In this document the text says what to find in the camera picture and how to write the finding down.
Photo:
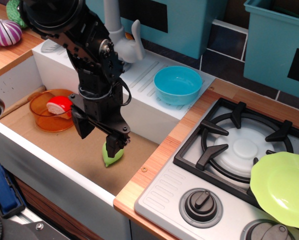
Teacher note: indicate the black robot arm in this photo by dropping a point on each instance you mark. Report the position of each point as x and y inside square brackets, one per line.
[72, 25]

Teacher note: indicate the grey stove knob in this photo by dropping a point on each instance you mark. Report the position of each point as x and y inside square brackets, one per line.
[201, 208]
[263, 229]

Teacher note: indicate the red toy apple half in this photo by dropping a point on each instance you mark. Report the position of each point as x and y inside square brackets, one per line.
[60, 106]

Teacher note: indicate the white toy sink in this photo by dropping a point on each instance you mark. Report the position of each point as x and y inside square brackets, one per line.
[61, 166]

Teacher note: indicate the teal storage bin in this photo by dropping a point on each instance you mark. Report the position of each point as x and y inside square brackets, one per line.
[272, 50]
[183, 26]

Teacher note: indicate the teal storage bin right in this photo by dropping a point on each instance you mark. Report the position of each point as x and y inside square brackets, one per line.
[272, 50]

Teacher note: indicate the teal storage bin left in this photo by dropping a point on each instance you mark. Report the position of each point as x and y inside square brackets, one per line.
[183, 26]

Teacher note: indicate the blue plastic bowl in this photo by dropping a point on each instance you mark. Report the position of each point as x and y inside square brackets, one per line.
[177, 85]

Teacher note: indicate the grey toy faucet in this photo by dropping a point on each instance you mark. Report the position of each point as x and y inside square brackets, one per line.
[130, 51]

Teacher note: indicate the purple striped toy onion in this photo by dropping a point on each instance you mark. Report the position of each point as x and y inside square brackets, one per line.
[10, 33]

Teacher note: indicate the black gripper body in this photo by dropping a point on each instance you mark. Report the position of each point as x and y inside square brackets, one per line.
[104, 109]

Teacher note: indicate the green toy pear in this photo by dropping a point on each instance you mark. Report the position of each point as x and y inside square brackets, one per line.
[110, 160]

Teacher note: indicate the black burner grate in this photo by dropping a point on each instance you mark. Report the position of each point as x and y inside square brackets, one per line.
[229, 140]

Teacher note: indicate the grey toy stove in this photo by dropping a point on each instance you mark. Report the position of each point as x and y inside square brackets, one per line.
[159, 203]

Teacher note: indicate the green toy vegetable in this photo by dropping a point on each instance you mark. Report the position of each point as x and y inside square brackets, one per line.
[12, 11]

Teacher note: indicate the orange transparent pot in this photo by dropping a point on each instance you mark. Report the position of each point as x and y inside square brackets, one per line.
[44, 119]

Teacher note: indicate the blue clamp block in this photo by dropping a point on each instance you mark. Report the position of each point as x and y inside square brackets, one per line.
[11, 202]

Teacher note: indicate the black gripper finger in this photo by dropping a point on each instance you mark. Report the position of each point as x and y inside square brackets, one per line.
[81, 123]
[116, 142]

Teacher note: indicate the lime green plate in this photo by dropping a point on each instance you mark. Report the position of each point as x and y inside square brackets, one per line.
[275, 184]

